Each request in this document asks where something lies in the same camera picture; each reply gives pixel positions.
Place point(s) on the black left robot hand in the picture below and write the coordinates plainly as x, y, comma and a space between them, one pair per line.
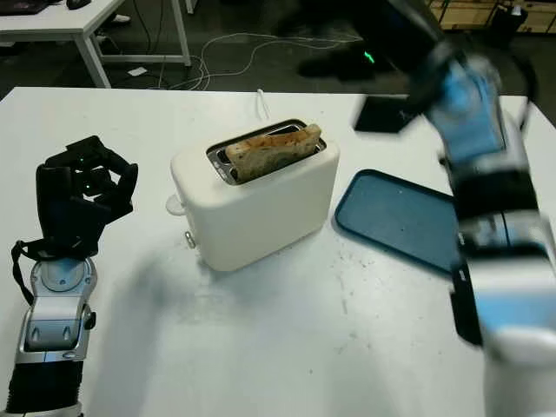
53, 200

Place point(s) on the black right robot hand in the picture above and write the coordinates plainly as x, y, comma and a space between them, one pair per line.
382, 39

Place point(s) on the slice of toasted bread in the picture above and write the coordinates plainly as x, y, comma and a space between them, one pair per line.
269, 152

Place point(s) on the cream two-slot toaster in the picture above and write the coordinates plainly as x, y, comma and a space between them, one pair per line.
247, 221

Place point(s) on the blue plastic tray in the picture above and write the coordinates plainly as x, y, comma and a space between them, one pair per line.
391, 217

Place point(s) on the black waste bin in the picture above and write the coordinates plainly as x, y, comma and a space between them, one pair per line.
517, 21

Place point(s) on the white paper scrap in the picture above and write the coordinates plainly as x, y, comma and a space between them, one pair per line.
137, 71

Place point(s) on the white office desk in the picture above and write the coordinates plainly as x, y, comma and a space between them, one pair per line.
65, 21

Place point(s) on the white shoe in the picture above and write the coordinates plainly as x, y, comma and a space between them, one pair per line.
122, 18

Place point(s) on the white furniture leg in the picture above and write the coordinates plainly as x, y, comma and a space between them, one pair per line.
189, 6

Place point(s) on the black keyboard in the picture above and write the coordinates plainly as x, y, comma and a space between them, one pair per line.
21, 5

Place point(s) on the black computer mouse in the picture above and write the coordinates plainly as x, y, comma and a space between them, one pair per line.
77, 3

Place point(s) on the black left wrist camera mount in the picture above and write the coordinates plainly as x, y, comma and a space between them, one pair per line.
87, 221

